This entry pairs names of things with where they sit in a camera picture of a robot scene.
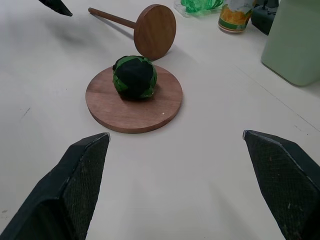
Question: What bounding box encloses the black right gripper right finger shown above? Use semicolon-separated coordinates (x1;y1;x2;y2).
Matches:
242;129;320;240

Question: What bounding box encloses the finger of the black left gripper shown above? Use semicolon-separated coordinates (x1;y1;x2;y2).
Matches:
38;0;74;17

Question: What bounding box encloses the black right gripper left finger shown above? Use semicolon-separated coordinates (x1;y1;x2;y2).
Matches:
0;132;111;240

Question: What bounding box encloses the wooden stand with rod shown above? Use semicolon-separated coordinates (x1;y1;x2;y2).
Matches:
87;3;177;61

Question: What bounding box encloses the round wooden board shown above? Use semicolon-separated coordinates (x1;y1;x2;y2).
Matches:
85;65;184;134

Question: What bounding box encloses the green and black ball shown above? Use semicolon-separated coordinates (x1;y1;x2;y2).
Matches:
111;55;159;101

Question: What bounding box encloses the pale green container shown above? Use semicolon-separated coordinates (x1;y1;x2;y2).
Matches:
261;0;320;87

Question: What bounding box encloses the green plastic wrapper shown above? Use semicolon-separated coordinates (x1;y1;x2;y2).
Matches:
174;0;226;18

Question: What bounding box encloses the dark grey box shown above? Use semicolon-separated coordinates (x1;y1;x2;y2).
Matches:
250;0;280;36

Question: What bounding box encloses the can with orange fruit label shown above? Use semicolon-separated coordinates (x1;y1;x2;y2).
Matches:
217;0;258;35

